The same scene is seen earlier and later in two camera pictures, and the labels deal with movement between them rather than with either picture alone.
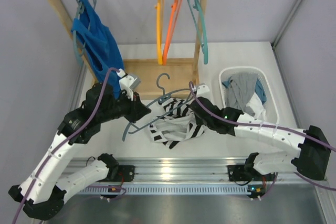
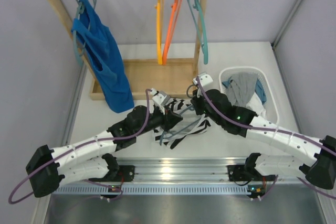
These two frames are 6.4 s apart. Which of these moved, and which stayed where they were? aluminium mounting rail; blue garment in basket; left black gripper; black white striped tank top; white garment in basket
Moved: left black gripper
Stayed: black white striped tank top; blue garment in basket; white garment in basket; aluminium mounting rail
